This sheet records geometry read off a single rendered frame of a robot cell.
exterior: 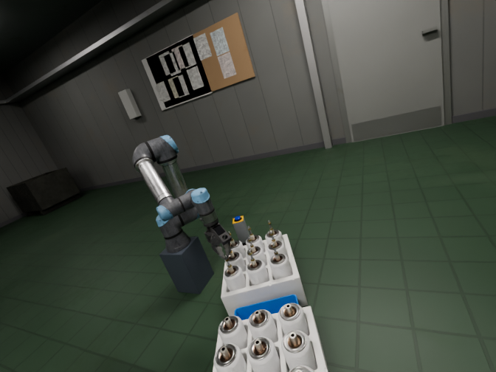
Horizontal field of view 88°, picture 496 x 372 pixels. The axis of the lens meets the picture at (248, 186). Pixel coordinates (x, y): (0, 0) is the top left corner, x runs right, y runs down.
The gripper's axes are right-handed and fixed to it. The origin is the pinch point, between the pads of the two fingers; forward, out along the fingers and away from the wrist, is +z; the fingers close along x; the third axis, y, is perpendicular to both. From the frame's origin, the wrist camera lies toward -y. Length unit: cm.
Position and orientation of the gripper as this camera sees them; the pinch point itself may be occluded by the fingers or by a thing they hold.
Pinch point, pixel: (226, 257)
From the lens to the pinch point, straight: 127.4
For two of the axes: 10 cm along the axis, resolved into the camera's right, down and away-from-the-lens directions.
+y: -5.5, -1.2, 8.2
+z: 2.9, 9.0, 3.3
